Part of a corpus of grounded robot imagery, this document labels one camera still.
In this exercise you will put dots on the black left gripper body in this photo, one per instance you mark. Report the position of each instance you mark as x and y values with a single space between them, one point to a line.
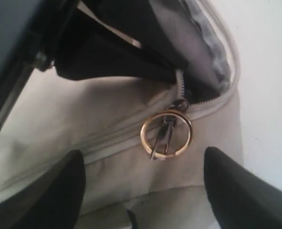
30 31

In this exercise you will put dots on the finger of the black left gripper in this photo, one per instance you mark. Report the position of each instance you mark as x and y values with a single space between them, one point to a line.
85 54
138 19

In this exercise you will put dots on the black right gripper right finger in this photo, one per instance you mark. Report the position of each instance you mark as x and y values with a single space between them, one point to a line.
239 199

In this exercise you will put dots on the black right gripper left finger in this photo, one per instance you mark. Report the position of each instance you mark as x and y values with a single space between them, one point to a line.
53 201

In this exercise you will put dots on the cream fabric duffel bag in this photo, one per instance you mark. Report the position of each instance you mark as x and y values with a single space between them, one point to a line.
143 141

